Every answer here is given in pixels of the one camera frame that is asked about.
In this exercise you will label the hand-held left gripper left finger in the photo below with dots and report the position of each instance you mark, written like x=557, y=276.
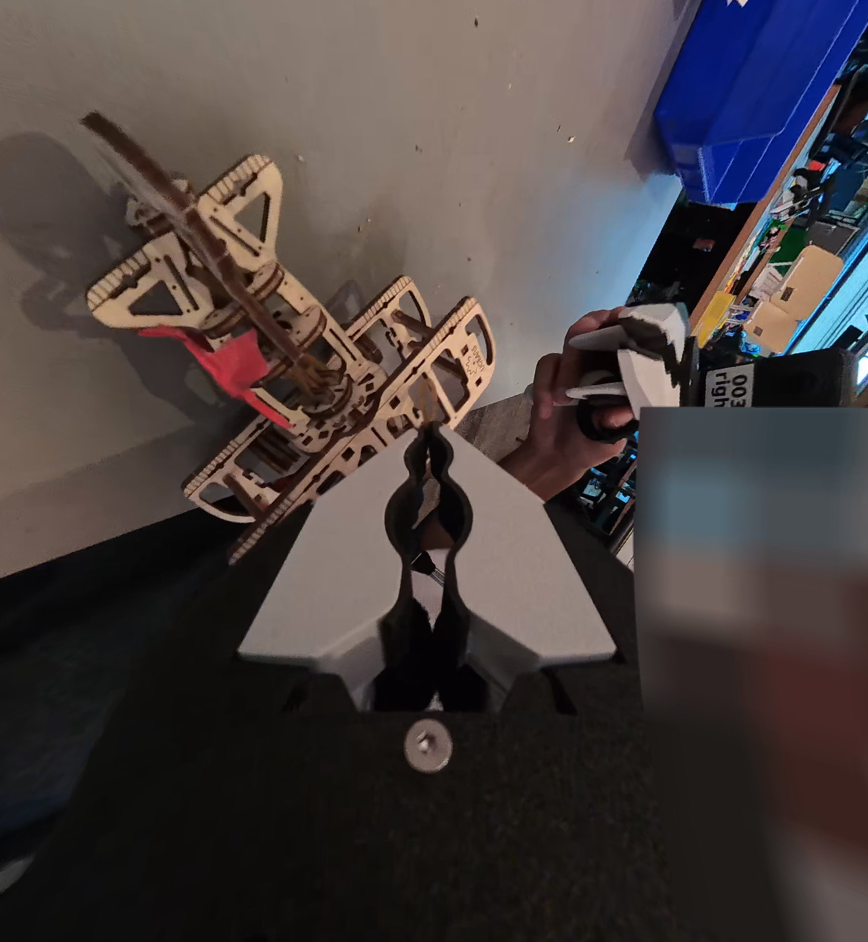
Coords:
x=324, y=589

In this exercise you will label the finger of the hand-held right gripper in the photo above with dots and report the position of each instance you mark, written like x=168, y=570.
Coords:
x=655, y=320
x=644, y=379

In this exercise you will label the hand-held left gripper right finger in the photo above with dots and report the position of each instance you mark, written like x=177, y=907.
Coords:
x=529, y=589

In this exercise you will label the wooden biplane model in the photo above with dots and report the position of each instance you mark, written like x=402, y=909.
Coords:
x=473, y=346

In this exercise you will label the person's right hand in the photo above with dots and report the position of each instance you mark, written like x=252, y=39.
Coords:
x=552, y=434

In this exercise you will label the beige case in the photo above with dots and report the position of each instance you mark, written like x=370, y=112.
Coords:
x=771, y=325
x=809, y=279

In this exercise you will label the blue plastic bin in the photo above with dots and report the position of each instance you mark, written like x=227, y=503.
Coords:
x=743, y=88

